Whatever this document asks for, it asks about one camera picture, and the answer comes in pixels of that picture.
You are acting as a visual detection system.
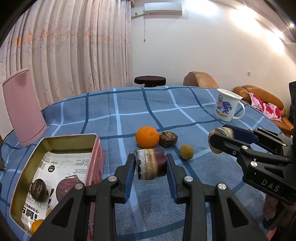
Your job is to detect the green round fruit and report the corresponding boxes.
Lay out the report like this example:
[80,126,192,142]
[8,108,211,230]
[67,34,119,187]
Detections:
[179,145,194,160]

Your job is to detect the orange front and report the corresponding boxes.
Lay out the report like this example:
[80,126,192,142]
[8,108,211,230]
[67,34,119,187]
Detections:
[31,219,44,233]

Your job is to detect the orange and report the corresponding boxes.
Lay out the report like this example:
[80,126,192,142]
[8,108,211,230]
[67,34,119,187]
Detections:
[135,126,159,149]
[31,219,44,233]

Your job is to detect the dark brown water chestnut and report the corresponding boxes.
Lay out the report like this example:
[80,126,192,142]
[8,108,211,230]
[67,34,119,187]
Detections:
[30,179,49,202]

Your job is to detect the purple cut yam piece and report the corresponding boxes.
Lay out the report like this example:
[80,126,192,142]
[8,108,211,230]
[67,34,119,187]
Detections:
[134,147,167,180]

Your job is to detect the right hand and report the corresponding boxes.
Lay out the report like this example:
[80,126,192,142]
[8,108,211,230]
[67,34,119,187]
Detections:
[263,195,295,230]

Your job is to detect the pink floral cushion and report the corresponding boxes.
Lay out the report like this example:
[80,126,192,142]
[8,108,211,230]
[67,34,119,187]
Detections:
[249,92,282,122]

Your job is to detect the white cartoon mug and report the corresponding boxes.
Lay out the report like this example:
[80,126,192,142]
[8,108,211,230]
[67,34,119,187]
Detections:
[214,88,245,122]

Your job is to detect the brown leather sofa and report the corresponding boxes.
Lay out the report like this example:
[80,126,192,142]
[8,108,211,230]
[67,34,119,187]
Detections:
[233,85,294,136]

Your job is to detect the printed paper sheet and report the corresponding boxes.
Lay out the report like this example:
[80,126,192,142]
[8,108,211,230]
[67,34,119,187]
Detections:
[21,152,91,231]

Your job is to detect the gold pink tin box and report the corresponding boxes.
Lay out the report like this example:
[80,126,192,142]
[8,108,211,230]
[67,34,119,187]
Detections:
[10,133,105,236]

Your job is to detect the dark round stool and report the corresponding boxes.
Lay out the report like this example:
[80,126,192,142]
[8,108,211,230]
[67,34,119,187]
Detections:
[134,75,166,87]

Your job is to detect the white air conditioner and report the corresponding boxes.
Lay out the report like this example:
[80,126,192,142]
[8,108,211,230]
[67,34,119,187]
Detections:
[144,3,183,16]

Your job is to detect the pink floral curtain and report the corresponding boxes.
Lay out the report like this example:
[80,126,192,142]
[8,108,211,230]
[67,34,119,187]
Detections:
[1,1,132,108]

